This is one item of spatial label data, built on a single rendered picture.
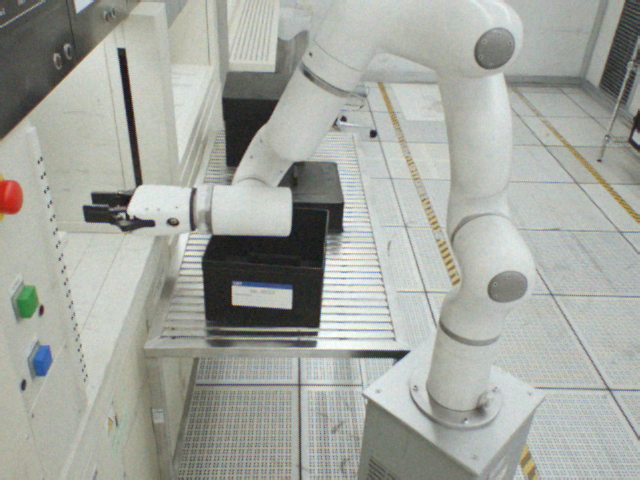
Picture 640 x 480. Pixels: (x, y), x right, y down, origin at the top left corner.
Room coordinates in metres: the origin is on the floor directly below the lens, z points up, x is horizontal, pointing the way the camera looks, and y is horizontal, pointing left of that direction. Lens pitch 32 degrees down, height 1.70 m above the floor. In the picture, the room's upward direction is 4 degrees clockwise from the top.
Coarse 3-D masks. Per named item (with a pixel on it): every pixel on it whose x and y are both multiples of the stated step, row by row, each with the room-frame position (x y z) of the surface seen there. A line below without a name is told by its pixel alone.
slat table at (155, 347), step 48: (336, 144) 2.22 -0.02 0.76; (336, 240) 1.51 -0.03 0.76; (192, 288) 1.24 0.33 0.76; (336, 288) 1.28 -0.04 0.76; (384, 288) 1.29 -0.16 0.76; (192, 336) 1.06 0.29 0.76; (240, 336) 1.07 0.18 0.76; (288, 336) 1.08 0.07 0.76; (336, 336) 1.09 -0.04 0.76; (384, 336) 1.10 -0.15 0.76; (192, 384) 1.42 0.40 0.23
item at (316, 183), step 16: (288, 176) 1.71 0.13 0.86; (304, 176) 1.71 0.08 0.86; (320, 176) 1.72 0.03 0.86; (336, 176) 1.73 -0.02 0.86; (304, 192) 1.61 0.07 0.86; (320, 192) 1.61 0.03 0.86; (336, 192) 1.62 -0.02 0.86; (320, 208) 1.55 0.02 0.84; (336, 208) 1.56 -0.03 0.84; (336, 224) 1.56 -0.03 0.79
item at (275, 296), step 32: (320, 224) 1.38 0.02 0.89; (224, 256) 1.35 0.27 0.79; (256, 256) 1.35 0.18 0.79; (288, 256) 1.36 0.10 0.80; (320, 256) 1.38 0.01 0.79; (224, 288) 1.11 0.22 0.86; (256, 288) 1.11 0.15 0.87; (288, 288) 1.11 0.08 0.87; (320, 288) 1.11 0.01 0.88; (224, 320) 1.11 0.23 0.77; (256, 320) 1.11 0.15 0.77; (288, 320) 1.11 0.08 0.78; (320, 320) 1.12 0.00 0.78
